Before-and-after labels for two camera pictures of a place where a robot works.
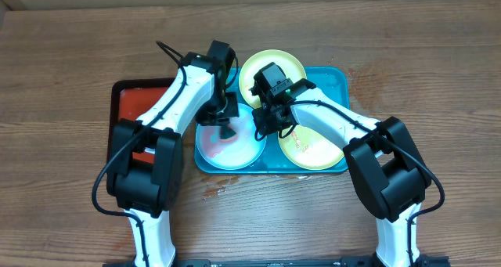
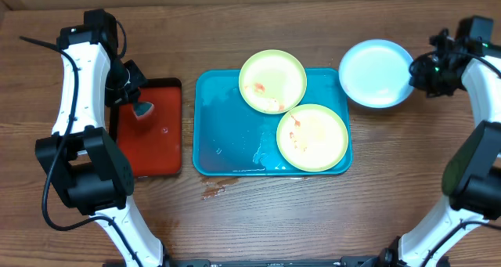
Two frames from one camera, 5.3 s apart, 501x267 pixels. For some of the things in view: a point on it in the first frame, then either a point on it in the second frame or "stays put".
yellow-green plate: x=293 y=68 stays put
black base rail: x=359 y=261 stays put
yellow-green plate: x=306 y=149 stays put
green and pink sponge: x=227 y=134 -> x=143 y=109
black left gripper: x=206 y=119 -> x=141 y=82
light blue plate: x=239 y=153 -> x=375 y=73
